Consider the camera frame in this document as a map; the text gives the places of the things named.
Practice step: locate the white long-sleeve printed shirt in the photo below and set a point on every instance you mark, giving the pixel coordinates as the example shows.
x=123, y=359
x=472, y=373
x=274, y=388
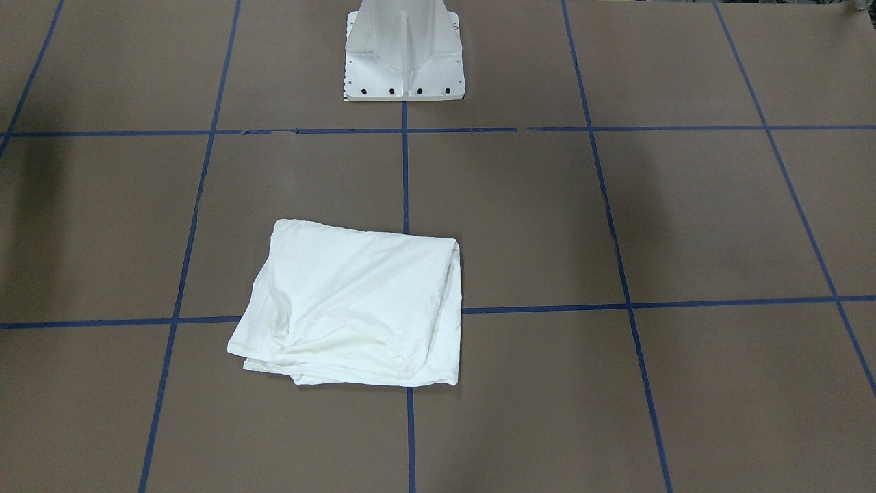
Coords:
x=337, y=305

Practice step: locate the white camera mast pedestal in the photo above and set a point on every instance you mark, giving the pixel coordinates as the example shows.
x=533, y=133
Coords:
x=403, y=51

